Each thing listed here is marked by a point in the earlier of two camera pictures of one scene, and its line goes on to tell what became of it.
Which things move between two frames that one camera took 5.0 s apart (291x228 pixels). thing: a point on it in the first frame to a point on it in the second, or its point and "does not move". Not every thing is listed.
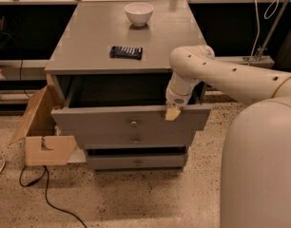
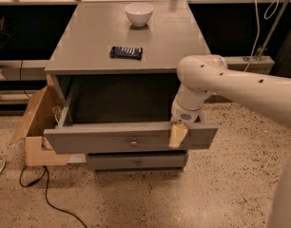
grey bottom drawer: (138, 161) does not move
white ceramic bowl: (139, 13) does not move
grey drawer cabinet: (110, 61) does not move
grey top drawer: (124, 103) to (67, 137)
